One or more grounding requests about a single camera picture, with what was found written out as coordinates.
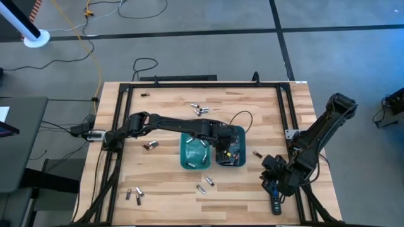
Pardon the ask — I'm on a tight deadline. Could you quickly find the white pole stand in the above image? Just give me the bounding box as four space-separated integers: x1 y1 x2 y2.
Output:
0 0 51 49

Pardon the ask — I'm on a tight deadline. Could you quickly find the black power bar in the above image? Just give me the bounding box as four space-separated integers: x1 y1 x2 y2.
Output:
139 74 218 82

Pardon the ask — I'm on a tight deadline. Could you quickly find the long yellow cable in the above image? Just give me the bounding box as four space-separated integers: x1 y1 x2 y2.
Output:
51 0 104 115

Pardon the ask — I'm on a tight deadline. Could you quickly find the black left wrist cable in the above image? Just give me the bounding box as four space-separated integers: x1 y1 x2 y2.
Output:
229 110 254 136

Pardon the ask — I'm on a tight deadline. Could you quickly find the green plastic bin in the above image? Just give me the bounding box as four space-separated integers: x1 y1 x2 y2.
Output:
180 132 211 171

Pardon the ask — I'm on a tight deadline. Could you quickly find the white floor cable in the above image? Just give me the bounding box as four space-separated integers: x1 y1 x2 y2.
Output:
47 0 124 32

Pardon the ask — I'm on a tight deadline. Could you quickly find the black desk foot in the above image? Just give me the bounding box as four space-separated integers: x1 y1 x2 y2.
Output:
19 168 80 194

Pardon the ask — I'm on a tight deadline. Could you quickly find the black desk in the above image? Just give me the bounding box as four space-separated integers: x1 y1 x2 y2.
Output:
0 96 49 194

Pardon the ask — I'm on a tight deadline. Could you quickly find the black floor cable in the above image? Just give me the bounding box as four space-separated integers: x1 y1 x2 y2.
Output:
117 0 169 20
0 14 95 72

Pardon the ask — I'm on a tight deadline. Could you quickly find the orange striped mat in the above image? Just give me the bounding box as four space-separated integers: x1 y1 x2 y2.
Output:
30 0 44 23

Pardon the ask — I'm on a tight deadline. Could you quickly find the black looped cable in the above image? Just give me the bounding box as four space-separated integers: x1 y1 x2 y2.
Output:
131 57 159 82

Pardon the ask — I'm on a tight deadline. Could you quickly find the dark tablet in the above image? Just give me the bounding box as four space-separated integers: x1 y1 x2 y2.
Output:
0 120 21 138

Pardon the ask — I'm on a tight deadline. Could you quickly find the black power adapter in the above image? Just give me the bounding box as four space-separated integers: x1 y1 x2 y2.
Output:
69 123 93 137

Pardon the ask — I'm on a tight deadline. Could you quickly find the white paper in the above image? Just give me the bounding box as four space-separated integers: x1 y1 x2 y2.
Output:
0 106 11 123

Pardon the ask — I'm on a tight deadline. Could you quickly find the dark teal plastic bin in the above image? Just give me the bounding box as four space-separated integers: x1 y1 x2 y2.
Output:
215 125 247 168

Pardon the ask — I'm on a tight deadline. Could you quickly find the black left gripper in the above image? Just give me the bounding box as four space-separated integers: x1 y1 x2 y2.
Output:
210 121 239 165

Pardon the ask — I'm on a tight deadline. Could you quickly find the black aluminium table frame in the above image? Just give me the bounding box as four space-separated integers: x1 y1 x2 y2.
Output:
75 80 343 226

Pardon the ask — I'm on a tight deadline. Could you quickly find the black equipment box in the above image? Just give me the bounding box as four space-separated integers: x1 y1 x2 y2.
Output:
372 87 404 129

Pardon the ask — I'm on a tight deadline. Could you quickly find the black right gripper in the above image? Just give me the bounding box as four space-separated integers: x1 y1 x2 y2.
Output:
261 154 302 197

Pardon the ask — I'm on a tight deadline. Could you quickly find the black remote control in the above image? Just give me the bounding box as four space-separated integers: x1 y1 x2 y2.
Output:
270 187 282 216

